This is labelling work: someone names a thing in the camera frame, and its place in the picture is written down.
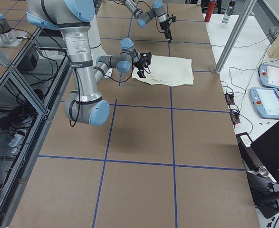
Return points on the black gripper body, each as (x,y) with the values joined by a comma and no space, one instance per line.
(139,64)
(164,25)

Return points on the cream long-sleeve cat shirt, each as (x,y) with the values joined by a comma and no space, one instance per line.
(168,71)

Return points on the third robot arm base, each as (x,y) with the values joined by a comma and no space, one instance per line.
(9,38)

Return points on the red cylindrical bottle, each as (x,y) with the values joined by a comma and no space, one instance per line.
(210,9)

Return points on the clear water bottle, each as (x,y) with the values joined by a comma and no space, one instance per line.
(229,11)

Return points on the far blue teach pendant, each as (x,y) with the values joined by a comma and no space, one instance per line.
(269,75)

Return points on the blue teach pendant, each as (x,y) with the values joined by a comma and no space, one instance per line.
(269,75)
(266,102)

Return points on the near blue teach pendant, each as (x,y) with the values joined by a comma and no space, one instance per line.
(266,102)

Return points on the aluminium frame post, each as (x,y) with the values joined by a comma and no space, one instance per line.
(241,20)

